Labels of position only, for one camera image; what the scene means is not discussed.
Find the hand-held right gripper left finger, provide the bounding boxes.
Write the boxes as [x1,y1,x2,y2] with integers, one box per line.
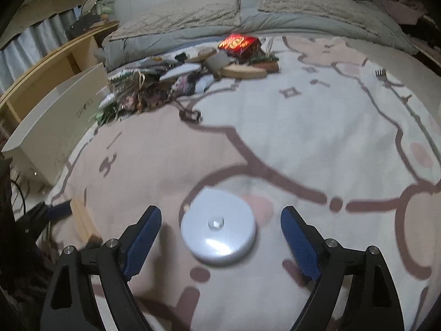
[41,205,162,331]

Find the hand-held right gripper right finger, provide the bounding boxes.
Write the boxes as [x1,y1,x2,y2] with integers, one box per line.
[281,206,405,331]

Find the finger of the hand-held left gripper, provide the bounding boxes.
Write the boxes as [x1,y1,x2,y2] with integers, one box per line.
[21,202,73,238]

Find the white round puck light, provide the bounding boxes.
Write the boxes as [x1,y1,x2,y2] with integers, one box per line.
[180,186,257,267]

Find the white storage box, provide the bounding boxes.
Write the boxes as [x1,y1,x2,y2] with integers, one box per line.
[2,64,109,185]

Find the multicolour crochet piece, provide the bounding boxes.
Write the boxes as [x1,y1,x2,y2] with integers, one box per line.
[170,76,198,95]

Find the printed blanket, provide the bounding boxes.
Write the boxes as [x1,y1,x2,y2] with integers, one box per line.
[45,36,441,331]

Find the small black clip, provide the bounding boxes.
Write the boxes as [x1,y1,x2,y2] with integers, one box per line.
[179,108,202,123]

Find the wooden shelf unit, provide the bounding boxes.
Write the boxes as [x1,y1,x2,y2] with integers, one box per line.
[0,21,119,135]

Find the grey curtain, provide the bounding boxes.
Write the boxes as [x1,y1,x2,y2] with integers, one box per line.
[0,7,78,94]

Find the oval wooden board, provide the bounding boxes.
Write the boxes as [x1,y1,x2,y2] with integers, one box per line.
[220,64,267,80]

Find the black handbag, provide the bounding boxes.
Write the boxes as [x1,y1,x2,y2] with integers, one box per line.
[67,14,104,38]

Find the grey quilt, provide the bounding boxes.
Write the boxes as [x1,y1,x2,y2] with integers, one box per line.
[95,0,419,73]

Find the beige curtain valance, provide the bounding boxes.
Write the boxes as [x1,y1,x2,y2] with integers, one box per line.
[7,0,81,33]

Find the green plush toy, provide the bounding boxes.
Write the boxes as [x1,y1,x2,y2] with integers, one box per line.
[96,2,116,18]

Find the white hat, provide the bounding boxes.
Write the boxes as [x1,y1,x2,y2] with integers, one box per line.
[79,0,107,16]

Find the red foil packet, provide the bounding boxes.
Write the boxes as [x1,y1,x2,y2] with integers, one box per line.
[218,34,262,57]

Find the beige fleece blanket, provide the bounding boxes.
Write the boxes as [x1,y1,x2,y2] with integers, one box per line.
[257,0,386,37]
[110,0,240,40]

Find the pink clothes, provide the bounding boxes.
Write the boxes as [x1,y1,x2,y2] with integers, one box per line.
[381,0,428,25]

